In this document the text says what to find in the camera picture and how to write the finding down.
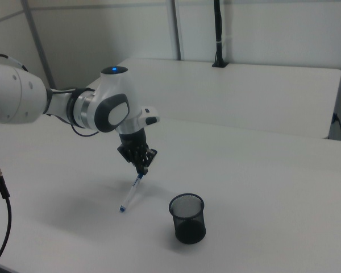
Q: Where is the black pole with zip tie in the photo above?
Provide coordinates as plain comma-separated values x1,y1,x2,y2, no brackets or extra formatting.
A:
211,0,228,68

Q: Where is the blue and white marker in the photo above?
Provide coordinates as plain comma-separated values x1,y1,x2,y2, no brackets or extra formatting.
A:
118,172,145,213

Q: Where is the black cable with metal connector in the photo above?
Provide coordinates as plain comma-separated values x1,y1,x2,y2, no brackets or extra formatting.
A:
0,147,13,270

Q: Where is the black mesh pen cup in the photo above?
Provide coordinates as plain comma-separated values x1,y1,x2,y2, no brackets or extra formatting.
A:
169,193,207,245

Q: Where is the thin black cable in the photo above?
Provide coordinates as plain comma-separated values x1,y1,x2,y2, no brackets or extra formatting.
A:
332,112,341,140

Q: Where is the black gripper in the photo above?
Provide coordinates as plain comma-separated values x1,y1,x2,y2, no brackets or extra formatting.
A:
117,129,159,175

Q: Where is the grey metal partition post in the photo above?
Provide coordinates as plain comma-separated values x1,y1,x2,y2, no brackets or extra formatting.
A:
20,0,57,89
169,0,186,61

